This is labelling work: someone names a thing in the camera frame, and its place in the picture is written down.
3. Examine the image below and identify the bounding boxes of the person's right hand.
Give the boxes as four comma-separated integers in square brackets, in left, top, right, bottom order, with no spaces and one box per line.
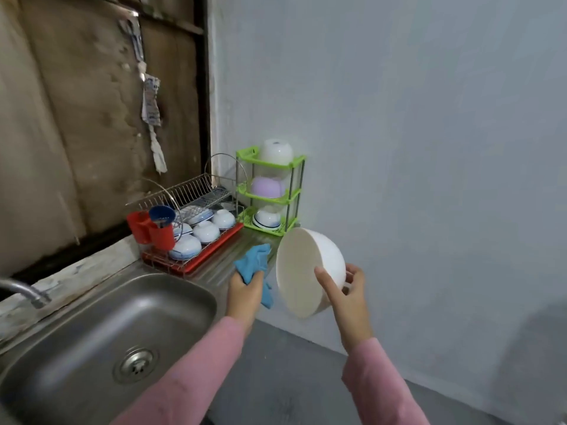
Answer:
[314,263,377,355]

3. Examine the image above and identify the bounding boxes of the person's left hand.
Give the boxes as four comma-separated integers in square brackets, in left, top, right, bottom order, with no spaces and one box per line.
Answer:
[226,270,267,337]

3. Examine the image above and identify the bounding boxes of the blue cleaning cloth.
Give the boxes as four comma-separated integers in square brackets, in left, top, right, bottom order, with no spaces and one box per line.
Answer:
[233,242,276,309]

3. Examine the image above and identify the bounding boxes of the purple plastic bowl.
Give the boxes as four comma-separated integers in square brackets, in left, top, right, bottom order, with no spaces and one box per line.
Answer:
[250,176,286,200]

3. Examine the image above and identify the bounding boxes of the blue rice paddle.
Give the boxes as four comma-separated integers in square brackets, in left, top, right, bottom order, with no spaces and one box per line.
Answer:
[149,204,177,225]

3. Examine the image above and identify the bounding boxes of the person's right forearm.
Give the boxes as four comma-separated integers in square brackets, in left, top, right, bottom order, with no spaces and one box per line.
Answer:
[342,337,431,425]

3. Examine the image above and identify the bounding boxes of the person's left forearm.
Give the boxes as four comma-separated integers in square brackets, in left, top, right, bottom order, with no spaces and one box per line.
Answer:
[110,316,246,425]

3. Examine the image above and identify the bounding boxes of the red plastic cutlery cup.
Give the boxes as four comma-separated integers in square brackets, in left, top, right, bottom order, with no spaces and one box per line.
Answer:
[126,210,178,253]

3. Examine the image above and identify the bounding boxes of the green plastic shelf rack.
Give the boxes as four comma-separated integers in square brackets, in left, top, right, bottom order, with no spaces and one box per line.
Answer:
[234,144,308,238]

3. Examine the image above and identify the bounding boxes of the stainless steel sink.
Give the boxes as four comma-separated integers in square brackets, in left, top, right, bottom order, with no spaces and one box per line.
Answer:
[0,227,285,425]

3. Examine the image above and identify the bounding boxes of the white hanging cloth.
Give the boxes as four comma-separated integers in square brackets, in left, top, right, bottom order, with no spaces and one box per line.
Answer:
[119,17,170,175]

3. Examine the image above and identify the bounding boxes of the chrome faucet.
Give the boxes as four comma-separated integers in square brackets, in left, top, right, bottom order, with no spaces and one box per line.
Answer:
[0,277,53,308]

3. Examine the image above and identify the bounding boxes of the weathered wooden board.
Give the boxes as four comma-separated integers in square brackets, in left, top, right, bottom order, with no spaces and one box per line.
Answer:
[0,0,214,289]

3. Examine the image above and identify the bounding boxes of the metal wire dish rack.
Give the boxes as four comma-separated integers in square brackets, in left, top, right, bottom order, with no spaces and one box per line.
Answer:
[128,153,242,275]

